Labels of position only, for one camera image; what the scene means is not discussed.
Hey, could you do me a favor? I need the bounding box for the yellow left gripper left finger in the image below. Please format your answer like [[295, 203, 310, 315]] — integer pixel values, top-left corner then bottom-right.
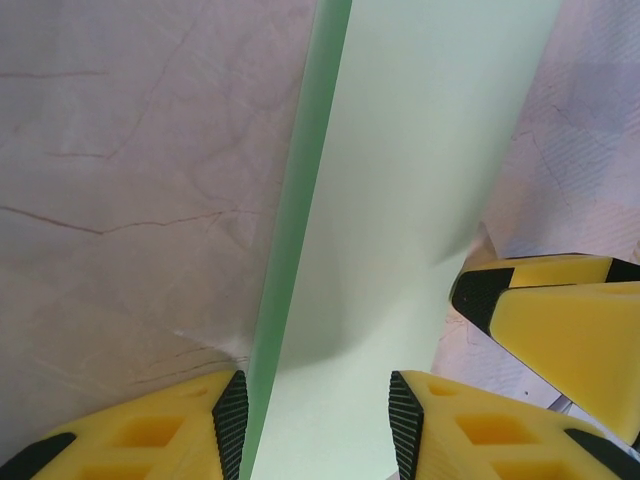
[[0, 368, 250, 480]]

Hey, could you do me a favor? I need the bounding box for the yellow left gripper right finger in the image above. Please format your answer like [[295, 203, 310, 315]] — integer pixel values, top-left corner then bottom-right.
[[388, 369, 640, 480]]

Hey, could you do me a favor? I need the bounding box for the light green paper sheet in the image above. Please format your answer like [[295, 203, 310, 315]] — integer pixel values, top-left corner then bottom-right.
[[239, 0, 564, 480]]

